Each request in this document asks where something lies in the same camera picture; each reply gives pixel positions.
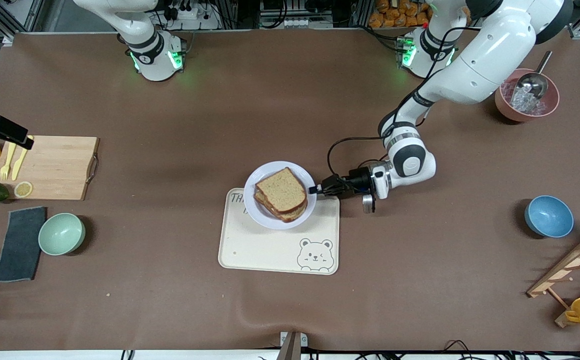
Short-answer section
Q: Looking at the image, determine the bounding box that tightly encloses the brown bread slice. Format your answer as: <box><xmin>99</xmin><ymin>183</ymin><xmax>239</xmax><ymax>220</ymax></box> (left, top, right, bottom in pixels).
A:
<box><xmin>255</xmin><ymin>167</ymin><xmax>307</xmax><ymax>213</ymax></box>
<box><xmin>254</xmin><ymin>192</ymin><xmax>309</xmax><ymax>223</ymax></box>

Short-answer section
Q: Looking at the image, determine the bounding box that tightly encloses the lavender round plate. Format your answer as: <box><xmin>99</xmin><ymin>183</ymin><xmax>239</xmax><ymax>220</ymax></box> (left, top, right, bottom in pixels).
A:
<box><xmin>243</xmin><ymin>161</ymin><xmax>317</xmax><ymax>230</ymax></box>

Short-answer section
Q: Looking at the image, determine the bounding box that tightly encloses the yellow plastic knife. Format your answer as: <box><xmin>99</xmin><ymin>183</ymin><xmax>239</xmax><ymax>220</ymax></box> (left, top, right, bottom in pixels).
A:
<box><xmin>11</xmin><ymin>135</ymin><xmax>35</xmax><ymax>181</ymax></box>

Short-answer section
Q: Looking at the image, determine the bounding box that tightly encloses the yellow plastic fork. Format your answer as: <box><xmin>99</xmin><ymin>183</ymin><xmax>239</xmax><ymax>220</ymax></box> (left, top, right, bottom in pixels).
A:
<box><xmin>0</xmin><ymin>140</ymin><xmax>19</xmax><ymax>181</ymax></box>

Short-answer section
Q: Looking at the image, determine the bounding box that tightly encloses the wooden cutting board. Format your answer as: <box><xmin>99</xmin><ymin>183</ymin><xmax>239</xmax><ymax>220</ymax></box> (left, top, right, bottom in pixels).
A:
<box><xmin>0</xmin><ymin>135</ymin><xmax>101</xmax><ymax>202</ymax></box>

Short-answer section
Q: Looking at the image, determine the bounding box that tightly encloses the cream bear print tray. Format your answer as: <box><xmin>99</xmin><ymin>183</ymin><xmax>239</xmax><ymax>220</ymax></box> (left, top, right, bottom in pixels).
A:
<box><xmin>218</xmin><ymin>188</ymin><xmax>340</xmax><ymax>275</ymax></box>

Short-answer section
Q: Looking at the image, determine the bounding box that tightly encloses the mint green bowl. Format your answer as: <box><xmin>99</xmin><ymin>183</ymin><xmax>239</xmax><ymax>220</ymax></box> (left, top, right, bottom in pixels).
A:
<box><xmin>38</xmin><ymin>213</ymin><xmax>86</xmax><ymax>256</ymax></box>

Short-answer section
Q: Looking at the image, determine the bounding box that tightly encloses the dark grey cloth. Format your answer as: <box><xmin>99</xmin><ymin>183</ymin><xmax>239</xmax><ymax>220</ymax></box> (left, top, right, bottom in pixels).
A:
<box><xmin>0</xmin><ymin>206</ymin><xmax>47</xmax><ymax>283</ymax></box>

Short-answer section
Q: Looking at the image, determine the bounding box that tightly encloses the pink bowl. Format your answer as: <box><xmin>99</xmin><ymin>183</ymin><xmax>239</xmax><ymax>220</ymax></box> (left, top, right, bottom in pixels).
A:
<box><xmin>494</xmin><ymin>68</ymin><xmax>561</xmax><ymax>122</ymax></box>

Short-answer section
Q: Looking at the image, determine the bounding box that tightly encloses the orange buns pile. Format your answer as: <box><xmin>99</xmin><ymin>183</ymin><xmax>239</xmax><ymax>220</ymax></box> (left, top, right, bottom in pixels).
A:
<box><xmin>368</xmin><ymin>0</ymin><xmax>472</xmax><ymax>28</ymax></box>

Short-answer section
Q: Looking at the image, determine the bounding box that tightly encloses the clear ice cubes pile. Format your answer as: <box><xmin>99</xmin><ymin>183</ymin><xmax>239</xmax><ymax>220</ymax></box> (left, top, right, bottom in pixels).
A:
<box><xmin>501</xmin><ymin>79</ymin><xmax>557</xmax><ymax>115</ymax></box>

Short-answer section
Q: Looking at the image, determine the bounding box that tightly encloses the blue bowl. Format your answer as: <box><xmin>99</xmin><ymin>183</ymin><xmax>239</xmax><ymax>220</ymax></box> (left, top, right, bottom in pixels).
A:
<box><xmin>524</xmin><ymin>195</ymin><xmax>574</xmax><ymax>238</ymax></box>

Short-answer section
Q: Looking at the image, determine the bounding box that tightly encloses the metal scoop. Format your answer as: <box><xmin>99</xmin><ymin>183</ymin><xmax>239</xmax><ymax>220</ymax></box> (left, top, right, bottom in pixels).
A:
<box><xmin>513</xmin><ymin>50</ymin><xmax>554</xmax><ymax>101</ymax></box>

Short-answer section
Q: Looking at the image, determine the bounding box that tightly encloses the white power strip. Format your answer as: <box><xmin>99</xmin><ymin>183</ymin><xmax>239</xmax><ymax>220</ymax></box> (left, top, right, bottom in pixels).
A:
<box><xmin>169</xmin><ymin>2</ymin><xmax>212</xmax><ymax>21</ymax></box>

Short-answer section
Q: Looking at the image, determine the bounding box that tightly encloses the wooden peg rack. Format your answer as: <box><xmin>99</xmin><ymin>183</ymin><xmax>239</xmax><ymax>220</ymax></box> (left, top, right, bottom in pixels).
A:
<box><xmin>526</xmin><ymin>231</ymin><xmax>580</xmax><ymax>329</ymax></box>

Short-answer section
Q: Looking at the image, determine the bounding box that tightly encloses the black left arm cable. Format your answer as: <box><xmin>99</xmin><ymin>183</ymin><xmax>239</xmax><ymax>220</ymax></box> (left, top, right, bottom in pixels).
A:
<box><xmin>326</xmin><ymin>135</ymin><xmax>396</xmax><ymax>177</ymax></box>

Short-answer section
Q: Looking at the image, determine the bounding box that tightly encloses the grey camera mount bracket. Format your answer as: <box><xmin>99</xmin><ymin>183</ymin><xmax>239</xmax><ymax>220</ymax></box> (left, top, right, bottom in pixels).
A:
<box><xmin>276</xmin><ymin>331</ymin><xmax>309</xmax><ymax>360</ymax></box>

